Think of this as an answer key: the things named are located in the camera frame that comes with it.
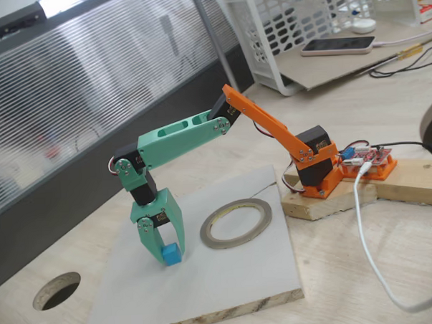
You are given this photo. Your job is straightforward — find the small blue cube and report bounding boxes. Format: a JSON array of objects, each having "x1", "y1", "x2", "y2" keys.
[{"x1": 161, "y1": 243, "x2": 182, "y2": 266}]

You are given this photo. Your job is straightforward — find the white laminated chipboard panel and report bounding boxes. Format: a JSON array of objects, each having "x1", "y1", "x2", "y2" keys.
[{"x1": 75, "y1": 163, "x2": 305, "y2": 324}]

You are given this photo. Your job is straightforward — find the ribbed translucent desk partition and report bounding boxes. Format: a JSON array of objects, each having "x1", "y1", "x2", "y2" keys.
[{"x1": 0, "y1": 0, "x2": 265, "y2": 292}]

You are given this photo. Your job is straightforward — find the short pale wooden block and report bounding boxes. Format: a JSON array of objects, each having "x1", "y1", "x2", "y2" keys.
[{"x1": 279, "y1": 163, "x2": 379, "y2": 223}]

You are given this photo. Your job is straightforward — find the brown cardboard sheet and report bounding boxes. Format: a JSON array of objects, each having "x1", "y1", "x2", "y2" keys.
[{"x1": 274, "y1": 18, "x2": 432, "y2": 92}]

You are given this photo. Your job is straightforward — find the smartphone with pink case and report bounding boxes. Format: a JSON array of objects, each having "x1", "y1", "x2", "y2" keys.
[{"x1": 299, "y1": 35, "x2": 377, "y2": 58}]

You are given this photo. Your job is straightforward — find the small black box device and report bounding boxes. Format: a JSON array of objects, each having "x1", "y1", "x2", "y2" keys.
[{"x1": 0, "y1": 1, "x2": 47, "y2": 39}]

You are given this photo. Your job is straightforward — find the long knotty wooden plank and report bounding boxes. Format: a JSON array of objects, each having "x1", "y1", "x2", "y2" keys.
[{"x1": 359, "y1": 156, "x2": 432, "y2": 211}]

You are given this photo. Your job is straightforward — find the white earbuds case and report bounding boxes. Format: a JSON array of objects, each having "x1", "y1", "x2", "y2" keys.
[{"x1": 350, "y1": 18, "x2": 378, "y2": 35}]

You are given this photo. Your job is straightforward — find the white perforated plastic basket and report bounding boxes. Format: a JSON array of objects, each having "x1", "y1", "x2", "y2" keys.
[{"x1": 225, "y1": 0, "x2": 425, "y2": 100}]

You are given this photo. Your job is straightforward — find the red and white book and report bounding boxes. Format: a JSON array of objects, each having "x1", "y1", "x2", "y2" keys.
[{"x1": 418, "y1": 2, "x2": 432, "y2": 24}]

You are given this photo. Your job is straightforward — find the grey ring of tape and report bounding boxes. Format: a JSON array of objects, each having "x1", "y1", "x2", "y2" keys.
[{"x1": 198, "y1": 197, "x2": 274, "y2": 251}]

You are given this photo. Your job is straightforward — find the white USB cable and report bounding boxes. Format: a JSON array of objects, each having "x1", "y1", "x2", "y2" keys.
[{"x1": 352, "y1": 159, "x2": 432, "y2": 315}]

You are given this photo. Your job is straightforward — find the red controller board orange mount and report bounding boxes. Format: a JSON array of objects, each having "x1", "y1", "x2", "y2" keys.
[{"x1": 339, "y1": 142, "x2": 399, "y2": 183}]

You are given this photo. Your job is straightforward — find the black power cable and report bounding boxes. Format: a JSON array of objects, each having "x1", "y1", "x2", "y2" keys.
[{"x1": 374, "y1": 139, "x2": 432, "y2": 159}]

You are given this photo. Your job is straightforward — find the thin black looped cable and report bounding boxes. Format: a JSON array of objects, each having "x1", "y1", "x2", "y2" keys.
[{"x1": 368, "y1": 44, "x2": 432, "y2": 80}]

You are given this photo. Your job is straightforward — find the yellow handled screwdriver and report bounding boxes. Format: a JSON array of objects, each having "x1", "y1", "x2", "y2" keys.
[{"x1": 395, "y1": 43, "x2": 424, "y2": 61}]

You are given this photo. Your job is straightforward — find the thin pink charging cable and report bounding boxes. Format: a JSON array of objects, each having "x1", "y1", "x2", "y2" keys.
[{"x1": 371, "y1": 29, "x2": 432, "y2": 49}]

